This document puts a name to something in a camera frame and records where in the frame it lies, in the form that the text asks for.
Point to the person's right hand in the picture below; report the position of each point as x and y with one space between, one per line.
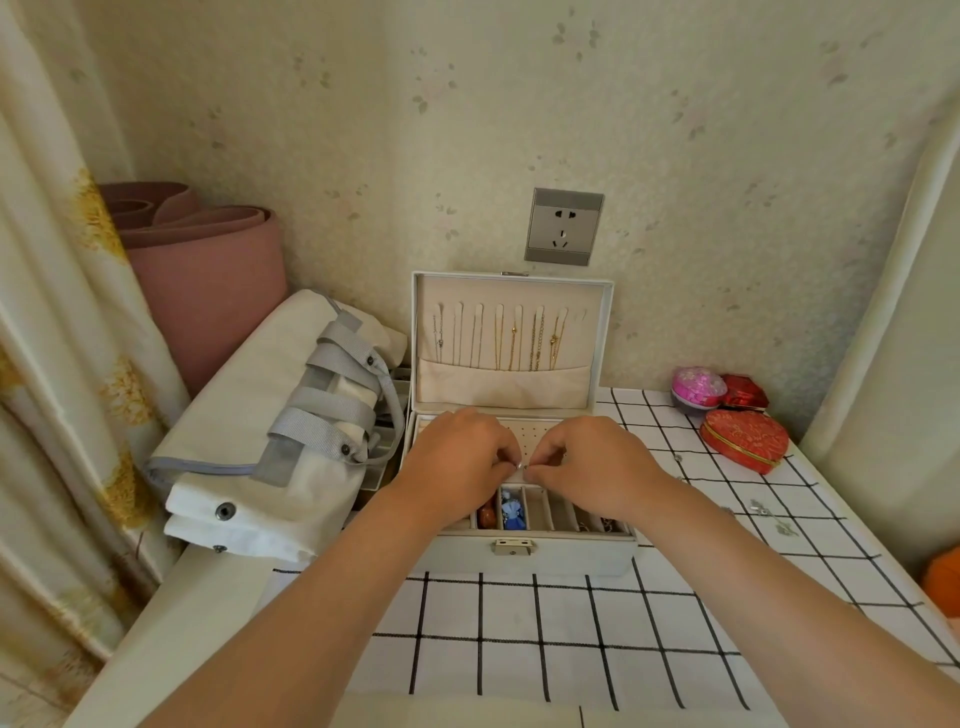
600 469

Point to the person's left hand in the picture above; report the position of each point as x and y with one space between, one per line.
450 461

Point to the person's left thumb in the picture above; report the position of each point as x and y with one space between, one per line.
501 478

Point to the person's right thumb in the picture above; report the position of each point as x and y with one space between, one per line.
546 476

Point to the person's right forearm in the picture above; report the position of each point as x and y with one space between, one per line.
780 615

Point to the person's left forearm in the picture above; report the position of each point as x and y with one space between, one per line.
315 615

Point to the blue trinket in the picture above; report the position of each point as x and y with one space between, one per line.
513 512

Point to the orange bead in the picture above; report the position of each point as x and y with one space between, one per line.
487 517

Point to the dark jewelry pieces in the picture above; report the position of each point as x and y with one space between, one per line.
604 526

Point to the white jewelry box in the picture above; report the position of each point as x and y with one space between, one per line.
510 394

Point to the white black checked tablecloth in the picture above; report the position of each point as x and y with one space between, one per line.
562 645

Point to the pink round trinket box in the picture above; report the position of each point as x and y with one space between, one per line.
697 386

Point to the red heart-shaped trinket box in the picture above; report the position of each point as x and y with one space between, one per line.
746 441

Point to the red octagonal trinket box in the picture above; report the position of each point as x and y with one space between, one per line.
746 391

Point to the rolled pink mat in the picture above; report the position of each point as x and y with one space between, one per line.
214 285

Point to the white panel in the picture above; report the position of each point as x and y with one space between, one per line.
892 360

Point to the orange round object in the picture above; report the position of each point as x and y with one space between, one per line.
943 583

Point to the floral cream curtain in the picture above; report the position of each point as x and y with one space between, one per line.
52 337

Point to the grey wall socket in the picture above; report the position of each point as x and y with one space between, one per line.
562 226

